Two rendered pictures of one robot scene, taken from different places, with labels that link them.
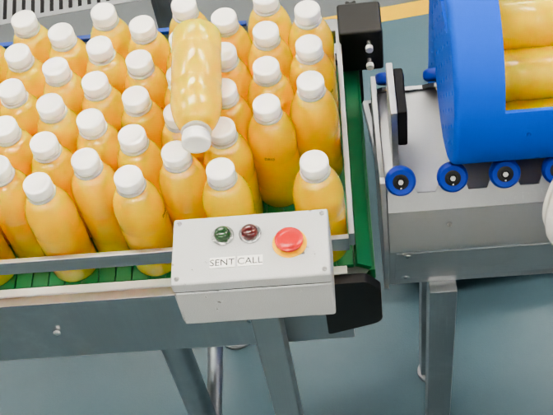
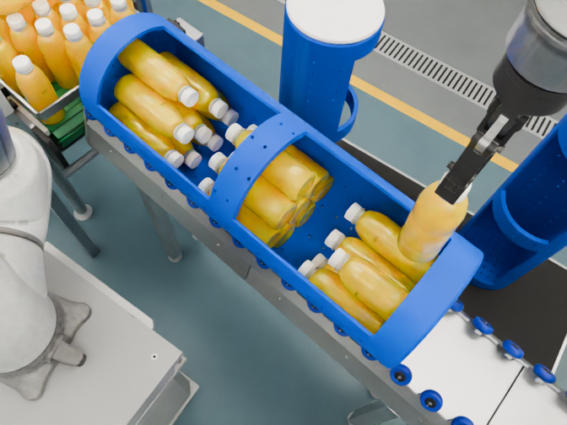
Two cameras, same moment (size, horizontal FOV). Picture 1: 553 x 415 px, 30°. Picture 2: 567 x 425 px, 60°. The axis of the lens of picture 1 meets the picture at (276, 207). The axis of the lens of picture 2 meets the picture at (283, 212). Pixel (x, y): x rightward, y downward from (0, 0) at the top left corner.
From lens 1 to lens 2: 1.11 m
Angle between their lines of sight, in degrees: 17
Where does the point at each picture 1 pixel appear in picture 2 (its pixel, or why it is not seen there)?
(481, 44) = (98, 60)
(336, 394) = not seen: hidden behind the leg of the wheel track
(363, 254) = (61, 131)
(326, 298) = not seen: outside the picture
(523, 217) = (139, 174)
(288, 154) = (51, 58)
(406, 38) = not seen: hidden behind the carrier
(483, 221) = (124, 162)
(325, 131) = (74, 61)
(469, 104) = (83, 86)
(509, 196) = (132, 158)
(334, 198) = (27, 88)
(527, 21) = (146, 71)
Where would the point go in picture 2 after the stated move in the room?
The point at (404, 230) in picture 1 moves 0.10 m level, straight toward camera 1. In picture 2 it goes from (94, 138) to (62, 159)
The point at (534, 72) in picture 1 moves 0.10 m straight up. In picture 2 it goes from (132, 99) to (121, 66)
